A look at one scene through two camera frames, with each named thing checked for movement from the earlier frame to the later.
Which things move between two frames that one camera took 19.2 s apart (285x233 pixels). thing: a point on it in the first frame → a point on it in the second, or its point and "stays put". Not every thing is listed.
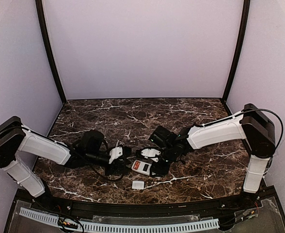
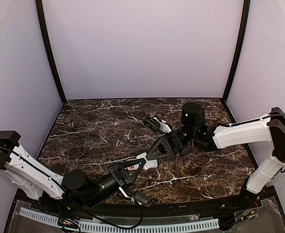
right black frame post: (241, 41) stays put
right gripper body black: (160, 167) → (175, 142)
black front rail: (55, 208) stays put
